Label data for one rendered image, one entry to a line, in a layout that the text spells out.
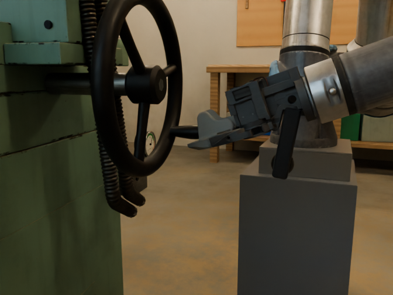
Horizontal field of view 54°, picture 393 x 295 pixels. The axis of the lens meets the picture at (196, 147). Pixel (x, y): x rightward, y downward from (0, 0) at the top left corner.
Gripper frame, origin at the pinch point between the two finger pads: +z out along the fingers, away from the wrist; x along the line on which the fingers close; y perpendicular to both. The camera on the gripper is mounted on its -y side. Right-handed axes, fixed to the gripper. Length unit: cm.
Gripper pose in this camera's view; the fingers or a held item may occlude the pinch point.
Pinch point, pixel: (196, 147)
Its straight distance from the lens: 65.7
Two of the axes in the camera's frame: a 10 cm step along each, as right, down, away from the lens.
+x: -2.9, 1.9, -9.4
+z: -9.0, 2.9, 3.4
